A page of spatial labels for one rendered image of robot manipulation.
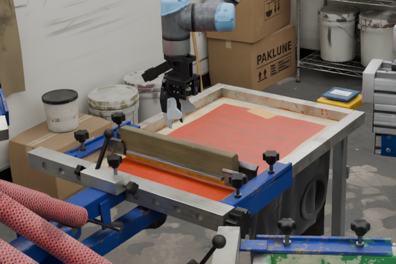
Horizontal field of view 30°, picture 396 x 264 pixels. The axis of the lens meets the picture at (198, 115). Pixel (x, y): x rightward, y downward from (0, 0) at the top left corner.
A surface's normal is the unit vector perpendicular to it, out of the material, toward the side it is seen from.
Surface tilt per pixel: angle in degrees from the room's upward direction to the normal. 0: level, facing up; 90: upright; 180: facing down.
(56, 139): 0
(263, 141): 0
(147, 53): 90
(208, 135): 0
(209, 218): 90
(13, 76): 88
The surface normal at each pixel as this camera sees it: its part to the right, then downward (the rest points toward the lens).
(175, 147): -0.60, 0.32
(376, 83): -0.40, 0.36
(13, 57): 0.35, 0.30
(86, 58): 0.80, 0.18
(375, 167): -0.05, -0.93
